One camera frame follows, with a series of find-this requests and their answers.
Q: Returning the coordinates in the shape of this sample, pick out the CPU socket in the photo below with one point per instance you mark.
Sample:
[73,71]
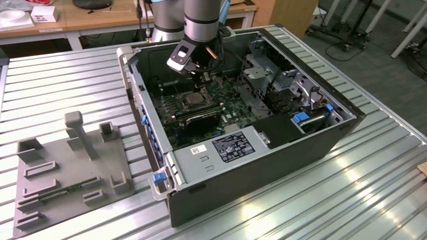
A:
[185,98]

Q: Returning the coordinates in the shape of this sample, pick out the black plastic shroud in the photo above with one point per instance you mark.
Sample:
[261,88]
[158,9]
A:
[278,132]

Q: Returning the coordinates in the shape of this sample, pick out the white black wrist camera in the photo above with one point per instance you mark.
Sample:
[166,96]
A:
[176,65]

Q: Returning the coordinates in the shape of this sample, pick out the black wheeled stand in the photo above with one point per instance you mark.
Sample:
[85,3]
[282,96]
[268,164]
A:
[358,22]

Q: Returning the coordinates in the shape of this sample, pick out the white table frame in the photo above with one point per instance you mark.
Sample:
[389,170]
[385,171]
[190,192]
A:
[380,15]
[410,40]

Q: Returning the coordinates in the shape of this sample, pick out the metal drive cage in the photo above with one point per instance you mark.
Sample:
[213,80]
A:
[257,75]

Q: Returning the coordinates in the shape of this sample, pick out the white cardboard box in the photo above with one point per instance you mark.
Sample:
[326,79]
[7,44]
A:
[45,13]

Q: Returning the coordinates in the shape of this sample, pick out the installed RAM stick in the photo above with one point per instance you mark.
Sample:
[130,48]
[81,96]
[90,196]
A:
[201,111]

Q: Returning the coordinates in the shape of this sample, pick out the grey parts rack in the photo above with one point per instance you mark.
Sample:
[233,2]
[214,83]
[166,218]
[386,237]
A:
[67,175]

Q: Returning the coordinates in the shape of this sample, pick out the wooden cabinet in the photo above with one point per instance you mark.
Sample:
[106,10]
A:
[290,15]

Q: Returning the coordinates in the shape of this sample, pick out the grey power supply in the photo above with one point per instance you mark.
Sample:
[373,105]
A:
[197,165]

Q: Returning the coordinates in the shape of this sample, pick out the green motherboard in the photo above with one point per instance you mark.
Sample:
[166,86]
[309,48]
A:
[234,105]

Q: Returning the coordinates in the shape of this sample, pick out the silver chipset heatsink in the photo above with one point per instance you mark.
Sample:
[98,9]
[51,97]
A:
[234,128]

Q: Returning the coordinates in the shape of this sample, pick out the wooden desk white frame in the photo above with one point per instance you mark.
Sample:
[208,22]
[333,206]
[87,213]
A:
[110,15]
[47,25]

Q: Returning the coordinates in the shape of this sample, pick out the white foam tray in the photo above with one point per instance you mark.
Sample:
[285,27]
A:
[15,20]

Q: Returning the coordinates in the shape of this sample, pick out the silver hinge bracket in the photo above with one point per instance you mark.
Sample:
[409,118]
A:
[314,96]

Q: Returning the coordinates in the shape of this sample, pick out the black graphics card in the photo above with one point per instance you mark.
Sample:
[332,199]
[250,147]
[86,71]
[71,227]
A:
[202,122]

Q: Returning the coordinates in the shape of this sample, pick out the blue plastic tab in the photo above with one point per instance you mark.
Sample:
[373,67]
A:
[158,178]
[329,108]
[144,120]
[301,118]

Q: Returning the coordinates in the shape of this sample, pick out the black grey PC case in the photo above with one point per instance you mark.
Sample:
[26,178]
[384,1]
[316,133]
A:
[250,180]

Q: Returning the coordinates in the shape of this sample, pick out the silver CPU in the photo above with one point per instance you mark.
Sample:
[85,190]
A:
[196,100]

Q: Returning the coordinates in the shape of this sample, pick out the wooden board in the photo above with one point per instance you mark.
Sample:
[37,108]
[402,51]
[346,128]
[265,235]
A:
[424,171]

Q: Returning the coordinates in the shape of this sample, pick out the red white bag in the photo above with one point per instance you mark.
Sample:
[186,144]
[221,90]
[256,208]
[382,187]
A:
[38,2]

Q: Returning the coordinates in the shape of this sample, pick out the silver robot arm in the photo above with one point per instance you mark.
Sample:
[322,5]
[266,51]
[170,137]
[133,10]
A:
[202,20]

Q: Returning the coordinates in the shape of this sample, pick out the black round stand base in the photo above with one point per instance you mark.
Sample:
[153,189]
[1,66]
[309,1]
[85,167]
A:
[91,3]

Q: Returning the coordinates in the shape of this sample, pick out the green RAM stick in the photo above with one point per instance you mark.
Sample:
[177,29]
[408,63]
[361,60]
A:
[61,192]

